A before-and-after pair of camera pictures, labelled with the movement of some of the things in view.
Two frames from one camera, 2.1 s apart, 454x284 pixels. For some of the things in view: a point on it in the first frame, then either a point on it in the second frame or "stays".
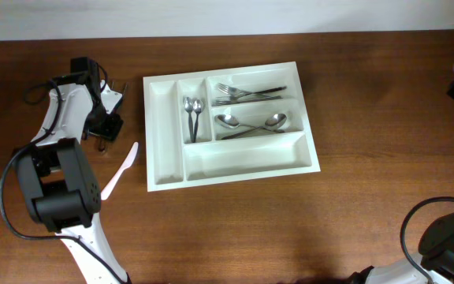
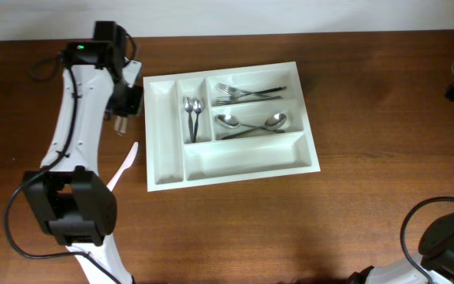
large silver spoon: [273, 121] stays
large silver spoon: [229, 121] stays
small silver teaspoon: [188, 105] stays
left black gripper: [110, 130] to [135, 106]
